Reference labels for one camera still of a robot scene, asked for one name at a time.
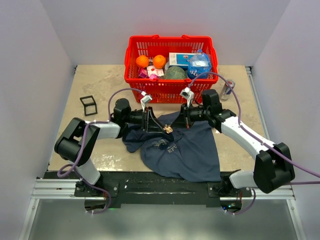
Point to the navy blue printed t-shirt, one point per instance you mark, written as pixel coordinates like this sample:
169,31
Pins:
189,154

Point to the black rectangular frame stand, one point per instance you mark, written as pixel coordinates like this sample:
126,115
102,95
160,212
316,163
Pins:
89,105

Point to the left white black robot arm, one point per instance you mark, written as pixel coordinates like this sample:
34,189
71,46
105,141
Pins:
77,141

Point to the magenta small box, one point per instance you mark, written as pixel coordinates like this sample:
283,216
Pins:
143,73

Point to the blue plastic snack bag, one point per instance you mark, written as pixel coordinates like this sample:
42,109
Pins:
198,64

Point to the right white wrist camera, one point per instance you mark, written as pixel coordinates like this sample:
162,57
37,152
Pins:
188,95

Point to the left orange fruit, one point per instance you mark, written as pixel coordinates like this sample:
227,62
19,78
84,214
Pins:
142,61

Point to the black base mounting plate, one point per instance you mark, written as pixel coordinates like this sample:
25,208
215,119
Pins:
128,187

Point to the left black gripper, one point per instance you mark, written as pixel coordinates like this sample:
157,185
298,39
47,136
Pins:
149,122

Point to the blue white carton box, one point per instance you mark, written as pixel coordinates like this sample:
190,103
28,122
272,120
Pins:
179,59

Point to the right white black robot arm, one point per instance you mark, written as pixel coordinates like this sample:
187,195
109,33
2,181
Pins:
271,170

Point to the green netted melon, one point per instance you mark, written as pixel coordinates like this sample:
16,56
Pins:
175,73

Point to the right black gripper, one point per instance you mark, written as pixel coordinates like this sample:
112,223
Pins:
184,120

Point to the red plastic shopping basket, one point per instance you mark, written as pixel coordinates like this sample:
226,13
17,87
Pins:
164,90

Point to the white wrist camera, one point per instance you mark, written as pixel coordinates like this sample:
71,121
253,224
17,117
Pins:
146,98
188,95

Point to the aluminium extrusion rail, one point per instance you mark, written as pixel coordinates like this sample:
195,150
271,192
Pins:
66,189

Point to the small gold brooch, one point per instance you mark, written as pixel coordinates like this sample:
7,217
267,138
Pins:
167,129

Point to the orange fruit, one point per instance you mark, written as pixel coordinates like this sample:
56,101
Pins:
159,61
142,61

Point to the right orange fruit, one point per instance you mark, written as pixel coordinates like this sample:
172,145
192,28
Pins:
159,61

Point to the silver blue energy drink can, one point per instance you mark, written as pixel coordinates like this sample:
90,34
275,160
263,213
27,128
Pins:
227,90

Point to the pink white small box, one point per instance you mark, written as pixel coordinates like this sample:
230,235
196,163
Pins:
152,70

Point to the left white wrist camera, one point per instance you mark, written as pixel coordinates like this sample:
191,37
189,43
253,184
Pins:
146,98

